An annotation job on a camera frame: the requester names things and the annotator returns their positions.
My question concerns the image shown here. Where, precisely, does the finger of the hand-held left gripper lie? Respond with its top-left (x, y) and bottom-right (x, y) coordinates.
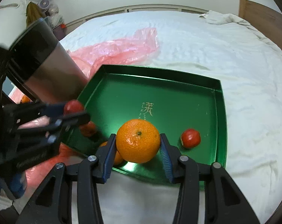
top-left (3, 101), bottom-right (70, 123)
top-left (16, 112), bottom-right (91, 145)

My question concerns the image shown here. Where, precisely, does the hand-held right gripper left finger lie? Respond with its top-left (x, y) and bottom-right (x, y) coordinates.
top-left (16, 133), bottom-right (117, 224)

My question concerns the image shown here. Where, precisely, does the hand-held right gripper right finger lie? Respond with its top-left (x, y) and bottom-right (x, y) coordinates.
top-left (160, 133), bottom-right (260, 224)

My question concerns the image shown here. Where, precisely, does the small red apple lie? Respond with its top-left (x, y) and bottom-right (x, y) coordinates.
top-left (63, 99), bottom-right (85, 115)
top-left (180, 128), bottom-right (201, 149)
top-left (79, 121), bottom-right (97, 138)

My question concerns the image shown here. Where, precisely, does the green square tray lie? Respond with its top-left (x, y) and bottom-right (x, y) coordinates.
top-left (62, 65), bottom-right (228, 190)

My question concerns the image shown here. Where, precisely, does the person's left hand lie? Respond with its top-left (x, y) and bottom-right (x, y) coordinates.
top-left (0, 168), bottom-right (27, 200)

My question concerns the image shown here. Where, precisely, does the purple bin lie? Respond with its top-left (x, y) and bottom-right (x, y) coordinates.
top-left (53, 24), bottom-right (67, 40)

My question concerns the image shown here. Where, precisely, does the pink plastic sheet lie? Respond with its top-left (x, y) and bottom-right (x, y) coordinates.
top-left (6, 27), bottom-right (160, 192)

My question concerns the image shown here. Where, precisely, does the pile of plastic bags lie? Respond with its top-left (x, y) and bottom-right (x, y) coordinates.
top-left (48, 3), bottom-right (63, 26)

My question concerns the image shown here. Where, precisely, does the olive green coat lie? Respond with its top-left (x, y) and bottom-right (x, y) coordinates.
top-left (26, 2), bottom-right (42, 26)

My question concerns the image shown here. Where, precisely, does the crumpled white cloth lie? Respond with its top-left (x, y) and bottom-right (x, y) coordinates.
top-left (199, 10), bottom-right (251, 26)

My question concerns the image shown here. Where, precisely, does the wooden headboard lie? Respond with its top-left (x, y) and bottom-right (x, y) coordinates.
top-left (239, 0), bottom-right (282, 59)

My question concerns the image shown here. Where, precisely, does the white wall hose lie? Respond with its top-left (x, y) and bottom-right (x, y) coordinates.
top-left (0, 3), bottom-right (21, 10)

